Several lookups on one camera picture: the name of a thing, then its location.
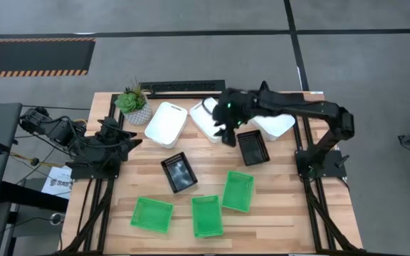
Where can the grey round disc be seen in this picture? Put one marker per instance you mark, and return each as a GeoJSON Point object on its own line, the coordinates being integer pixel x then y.
{"type": "Point", "coordinates": [57, 218]}

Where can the white triangle-patterned plant pot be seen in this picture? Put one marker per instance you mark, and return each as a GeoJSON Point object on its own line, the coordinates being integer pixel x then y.
{"type": "Point", "coordinates": [139, 115]}

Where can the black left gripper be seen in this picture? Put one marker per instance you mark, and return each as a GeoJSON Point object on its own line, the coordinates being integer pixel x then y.
{"type": "Point", "coordinates": [105, 138]}

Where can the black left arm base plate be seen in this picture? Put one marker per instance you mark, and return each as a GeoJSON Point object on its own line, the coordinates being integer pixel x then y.
{"type": "Point", "coordinates": [84, 172]}

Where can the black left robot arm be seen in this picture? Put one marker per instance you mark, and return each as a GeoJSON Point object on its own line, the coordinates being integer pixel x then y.
{"type": "Point", "coordinates": [59, 129]}

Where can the green plastic mesh basket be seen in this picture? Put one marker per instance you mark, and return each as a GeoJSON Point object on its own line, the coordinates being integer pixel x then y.
{"type": "Point", "coordinates": [238, 192]}
{"type": "Point", "coordinates": [207, 217]}
{"type": "Point", "coordinates": [151, 215]}

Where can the green succulent plant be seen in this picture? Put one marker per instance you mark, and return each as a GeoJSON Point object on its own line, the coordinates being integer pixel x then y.
{"type": "Point", "coordinates": [130, 101]}

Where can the white plastic basket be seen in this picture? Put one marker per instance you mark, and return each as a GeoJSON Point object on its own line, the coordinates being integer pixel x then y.
{"type": "Point", "coordinates": [166, 124]}
{"type": "Point", "coordinates": [276, 126]}
{"type": "Point", "coordinates": [205, 122]}

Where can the white printed paper sheet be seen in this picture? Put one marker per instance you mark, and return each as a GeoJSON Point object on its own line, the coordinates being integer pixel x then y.
{"type": "Point", "coordinates": [61, 181]}

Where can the black hazard-striped floor mat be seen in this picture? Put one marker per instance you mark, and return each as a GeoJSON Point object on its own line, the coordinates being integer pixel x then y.
{"type": "Point", "coordinates": [34, 57]}

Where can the black plastic mesh basket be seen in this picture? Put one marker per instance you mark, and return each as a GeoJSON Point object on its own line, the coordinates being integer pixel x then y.
{"type": "Point", "coordinates": [179, 173]}
{"type": "Point", "coordinates": [253, 149]}

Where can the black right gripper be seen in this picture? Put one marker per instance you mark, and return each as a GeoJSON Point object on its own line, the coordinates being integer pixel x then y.
{"type": "Point", "coordinates": [237, 106]}

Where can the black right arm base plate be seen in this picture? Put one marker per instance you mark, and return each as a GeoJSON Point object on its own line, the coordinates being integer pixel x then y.
{"type": "Point", "coordinates": [333, 165]}

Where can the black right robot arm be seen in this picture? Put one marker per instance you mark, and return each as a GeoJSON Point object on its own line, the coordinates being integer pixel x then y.
{"type": "Point", "coordinates": [308, 108]}

